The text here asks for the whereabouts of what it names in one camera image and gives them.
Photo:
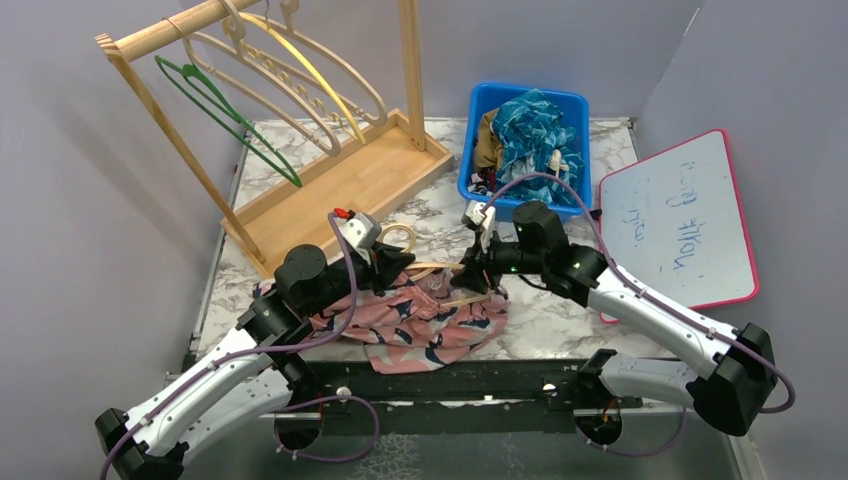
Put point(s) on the yellow hanger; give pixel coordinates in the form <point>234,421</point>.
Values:
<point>330,92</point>

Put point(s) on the comic print shorts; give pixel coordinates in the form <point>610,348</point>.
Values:
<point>483,182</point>

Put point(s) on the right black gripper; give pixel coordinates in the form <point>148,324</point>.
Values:
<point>476,262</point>

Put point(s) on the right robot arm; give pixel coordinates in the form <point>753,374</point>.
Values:
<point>723,373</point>

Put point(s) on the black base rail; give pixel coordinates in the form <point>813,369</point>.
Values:
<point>468,397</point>

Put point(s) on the green hanger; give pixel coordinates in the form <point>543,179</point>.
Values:
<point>200,90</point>

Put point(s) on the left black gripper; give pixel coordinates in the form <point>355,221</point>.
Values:
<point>383,264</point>

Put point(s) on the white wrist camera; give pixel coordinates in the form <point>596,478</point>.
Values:
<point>480,218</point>
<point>358,229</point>

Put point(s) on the mustard brown shorts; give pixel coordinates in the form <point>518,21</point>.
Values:
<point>488,148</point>

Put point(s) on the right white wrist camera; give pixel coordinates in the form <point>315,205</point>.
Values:
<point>480,218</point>

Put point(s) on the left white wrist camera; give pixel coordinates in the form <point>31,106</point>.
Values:
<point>358,229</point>

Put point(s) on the wooden clothes rack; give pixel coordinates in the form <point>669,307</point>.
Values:
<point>398,160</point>

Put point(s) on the blue plastic bin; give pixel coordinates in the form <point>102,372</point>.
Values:
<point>488,96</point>

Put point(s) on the pink framed whiteboard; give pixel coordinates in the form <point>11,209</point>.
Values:
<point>675,220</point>

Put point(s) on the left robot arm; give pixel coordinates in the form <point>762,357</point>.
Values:
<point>253,370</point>

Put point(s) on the pink floral shorts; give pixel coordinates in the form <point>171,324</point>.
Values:
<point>420,323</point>

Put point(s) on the teal patterned shorts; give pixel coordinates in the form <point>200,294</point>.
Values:
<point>535,137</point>

